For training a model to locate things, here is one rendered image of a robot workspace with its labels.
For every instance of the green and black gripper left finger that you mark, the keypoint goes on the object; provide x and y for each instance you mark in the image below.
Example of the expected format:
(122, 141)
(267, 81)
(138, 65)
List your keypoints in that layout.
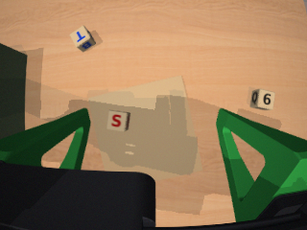
(27, 147)

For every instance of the beige flat mat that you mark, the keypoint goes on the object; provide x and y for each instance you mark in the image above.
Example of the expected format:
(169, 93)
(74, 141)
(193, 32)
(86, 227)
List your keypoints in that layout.
(161, 139)

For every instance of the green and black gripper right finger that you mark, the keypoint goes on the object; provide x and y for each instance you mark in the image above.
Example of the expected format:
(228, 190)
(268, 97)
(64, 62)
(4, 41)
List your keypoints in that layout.
(285, 170)

